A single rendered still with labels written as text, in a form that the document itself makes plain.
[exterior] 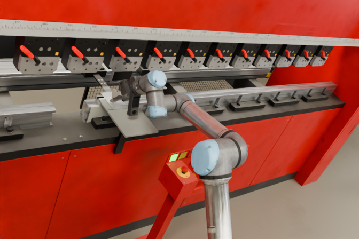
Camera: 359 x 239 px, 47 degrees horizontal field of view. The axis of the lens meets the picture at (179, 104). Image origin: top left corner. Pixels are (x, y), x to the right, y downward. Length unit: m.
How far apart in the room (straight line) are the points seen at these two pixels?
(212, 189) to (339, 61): 2.40
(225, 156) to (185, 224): 1.61
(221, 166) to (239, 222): 1.83
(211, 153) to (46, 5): 0.78
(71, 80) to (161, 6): 0.65
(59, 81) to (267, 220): 2.00
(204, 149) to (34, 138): 0.79
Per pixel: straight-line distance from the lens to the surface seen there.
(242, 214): 3.31
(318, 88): 3.37
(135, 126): 1.89
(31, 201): 2.08
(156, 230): 2.43
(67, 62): 1.78
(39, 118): 1.89
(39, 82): 2.12
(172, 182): 2.10
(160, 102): 1.69
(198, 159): 1.43
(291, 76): 3.89
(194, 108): 1.70
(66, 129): 1.95
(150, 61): 1.95
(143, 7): 1.77
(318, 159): 3.83
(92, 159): 2.04
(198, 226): 3.03
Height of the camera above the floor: 2.09
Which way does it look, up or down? 30 degrees down
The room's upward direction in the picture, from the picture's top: 24 degrees clockwise
